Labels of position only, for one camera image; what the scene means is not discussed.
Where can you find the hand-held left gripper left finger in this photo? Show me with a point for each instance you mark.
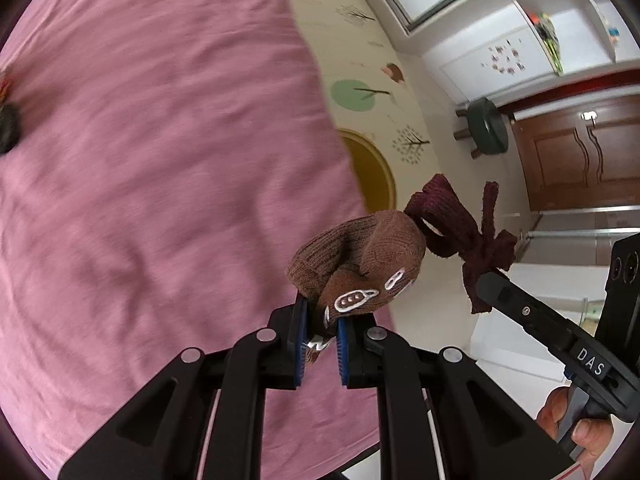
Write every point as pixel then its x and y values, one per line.
pixel 300 360

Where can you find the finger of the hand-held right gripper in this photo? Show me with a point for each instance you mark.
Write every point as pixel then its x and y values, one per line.
pixel 525 310

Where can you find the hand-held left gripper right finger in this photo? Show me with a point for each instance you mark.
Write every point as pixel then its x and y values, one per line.
pixel 342 355

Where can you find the brown knit sock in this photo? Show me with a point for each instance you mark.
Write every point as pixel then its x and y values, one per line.
pixel 360 245

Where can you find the person's right hand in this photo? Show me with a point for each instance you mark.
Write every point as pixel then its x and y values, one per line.
pixel 592 432

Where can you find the brown wooden door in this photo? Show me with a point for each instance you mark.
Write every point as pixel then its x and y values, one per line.
pixel 560 160

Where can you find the green round stool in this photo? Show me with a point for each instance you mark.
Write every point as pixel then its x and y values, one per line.
pixel 487 122

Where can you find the bed with pink sheet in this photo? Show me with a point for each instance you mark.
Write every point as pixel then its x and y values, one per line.
pixel 150 185

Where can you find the white cabinet with stickers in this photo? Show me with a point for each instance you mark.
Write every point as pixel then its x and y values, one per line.
pixel 480 45

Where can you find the colourful toy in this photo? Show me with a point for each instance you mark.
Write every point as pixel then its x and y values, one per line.
pixel 547 35

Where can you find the tree-print floor mat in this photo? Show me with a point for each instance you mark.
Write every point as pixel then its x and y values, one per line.
pixel 350 60

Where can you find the black cloth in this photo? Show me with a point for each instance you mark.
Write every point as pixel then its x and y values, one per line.
pixel 9 127

